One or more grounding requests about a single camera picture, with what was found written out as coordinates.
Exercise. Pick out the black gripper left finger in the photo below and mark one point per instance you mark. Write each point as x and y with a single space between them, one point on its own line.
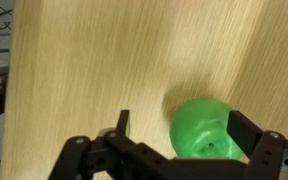
117 156

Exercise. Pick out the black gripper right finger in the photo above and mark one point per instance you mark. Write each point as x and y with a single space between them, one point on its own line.
270 156

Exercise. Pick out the green toy apple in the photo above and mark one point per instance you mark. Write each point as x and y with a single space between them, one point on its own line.
197 123

